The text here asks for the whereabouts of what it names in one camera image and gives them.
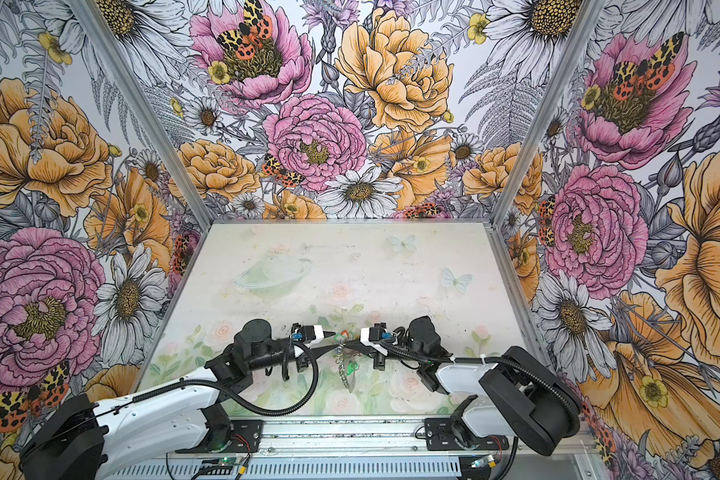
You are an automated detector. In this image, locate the large metal keyring with keys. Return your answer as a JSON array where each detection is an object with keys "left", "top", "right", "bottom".
[{"left": 334, "top": 330, "right": 359, "bottom": 393}]

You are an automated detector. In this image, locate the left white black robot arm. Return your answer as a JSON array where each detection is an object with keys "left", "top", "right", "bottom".
[{"left": 20, "top": 319, "right": 330, "bottom": 479}]

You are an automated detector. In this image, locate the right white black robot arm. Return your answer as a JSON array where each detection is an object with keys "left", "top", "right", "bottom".
[{"left": 344, "top": 316, "right": 582, "bottom": 456}]

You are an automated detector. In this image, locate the green circuit board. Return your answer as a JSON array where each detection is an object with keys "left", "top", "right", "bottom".
[{"left": 193, "top": 457, "right": 249, "bottom": 479}]

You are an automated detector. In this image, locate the white vented panel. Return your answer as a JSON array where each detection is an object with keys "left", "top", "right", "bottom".
[{"left": 110, "top": 456, "right": 462, "bottom": 479}]

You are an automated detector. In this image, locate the left black corrugated cable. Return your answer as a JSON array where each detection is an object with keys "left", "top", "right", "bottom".
[{"left": 131, "top": 341, "right": 320, "bottom": 418}]

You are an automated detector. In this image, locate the black corrugated cable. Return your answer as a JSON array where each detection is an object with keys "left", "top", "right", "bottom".
[
  {"left": 131, "top": 341, "right": 320, "bottom": 418},
  {"left": 383, "top": 341, "right": 583, "bottom": 439}
]

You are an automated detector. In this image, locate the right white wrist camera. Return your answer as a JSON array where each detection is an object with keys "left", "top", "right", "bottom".
[{"left": 360, "top": 323, "right": 393, "bottom": 348}]

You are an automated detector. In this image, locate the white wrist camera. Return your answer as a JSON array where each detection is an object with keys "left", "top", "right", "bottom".
[
  {"left": 360, "top": 323, "right": 393, "bottom": 348},
  {"left": 291, "top": 323, "right": 326, "bottom": 348}
]

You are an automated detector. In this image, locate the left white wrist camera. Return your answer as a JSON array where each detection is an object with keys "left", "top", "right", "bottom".
[{"left": 291, "top": 323, "right": 326, "bottom": 348}]

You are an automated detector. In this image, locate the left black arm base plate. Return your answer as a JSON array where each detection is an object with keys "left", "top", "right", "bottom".
[{"left": 177, "top": 419, "right": 264, "bottom": 454}]

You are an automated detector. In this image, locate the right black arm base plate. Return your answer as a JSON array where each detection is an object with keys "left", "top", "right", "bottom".
[{"left": 423, "top": 417, "right": 511, "bottom": 452}]

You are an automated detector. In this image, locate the right black corrugated cable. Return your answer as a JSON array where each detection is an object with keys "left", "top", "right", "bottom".
[{"left": 383, "top": 341, "right": 583, "bottom": 439}]

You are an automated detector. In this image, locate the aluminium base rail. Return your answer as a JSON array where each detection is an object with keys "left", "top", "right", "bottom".
[{"left": 86, "top": 412, "right": 601, "bottom": 463}]

